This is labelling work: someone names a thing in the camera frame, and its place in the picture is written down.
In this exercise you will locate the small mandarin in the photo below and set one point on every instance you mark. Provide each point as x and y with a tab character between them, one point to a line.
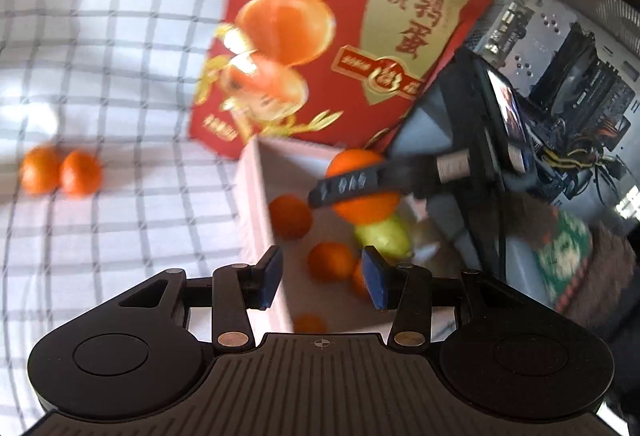
361	278
290	216
330	261
40	169
80	174
310	323

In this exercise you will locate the large orange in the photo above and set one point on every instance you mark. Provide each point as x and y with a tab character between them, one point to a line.
367	212

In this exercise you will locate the pink cardboard box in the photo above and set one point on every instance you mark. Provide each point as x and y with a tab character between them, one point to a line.
255	216

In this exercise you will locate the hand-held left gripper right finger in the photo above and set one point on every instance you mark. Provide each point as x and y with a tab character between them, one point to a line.
377	278

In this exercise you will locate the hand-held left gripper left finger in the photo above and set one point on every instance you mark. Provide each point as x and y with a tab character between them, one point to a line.
270	276

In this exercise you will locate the computer case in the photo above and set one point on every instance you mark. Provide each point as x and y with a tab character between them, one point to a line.
575	41

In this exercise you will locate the large green pear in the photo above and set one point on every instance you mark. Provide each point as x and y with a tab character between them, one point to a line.
382	236

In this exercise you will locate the white checkered cloth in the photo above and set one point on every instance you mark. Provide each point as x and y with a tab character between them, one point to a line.
125	91

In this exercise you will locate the red snack bag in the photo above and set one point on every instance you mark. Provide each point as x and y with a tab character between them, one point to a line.
350	41

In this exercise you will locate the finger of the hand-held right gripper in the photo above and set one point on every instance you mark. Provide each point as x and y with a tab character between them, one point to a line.
345	186

